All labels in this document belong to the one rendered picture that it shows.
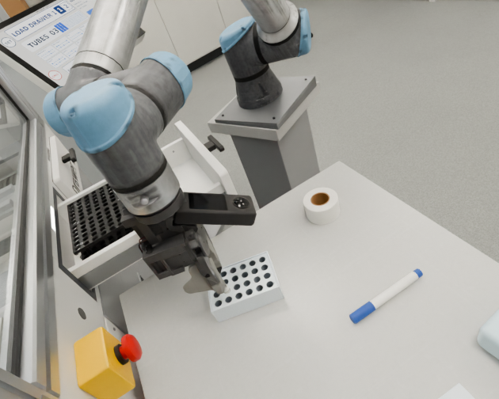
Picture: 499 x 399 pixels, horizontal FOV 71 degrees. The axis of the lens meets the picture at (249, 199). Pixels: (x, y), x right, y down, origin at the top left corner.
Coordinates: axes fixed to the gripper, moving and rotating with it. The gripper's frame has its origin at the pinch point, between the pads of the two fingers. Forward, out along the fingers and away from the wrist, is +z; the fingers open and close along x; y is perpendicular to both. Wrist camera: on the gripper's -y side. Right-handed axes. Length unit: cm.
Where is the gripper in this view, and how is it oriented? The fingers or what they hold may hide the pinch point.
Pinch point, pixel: (222, 277)
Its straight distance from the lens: 60.8
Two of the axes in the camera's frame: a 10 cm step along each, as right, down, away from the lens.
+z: 2.9, 7.1, 6.5
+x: 2.1, 6.1, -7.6
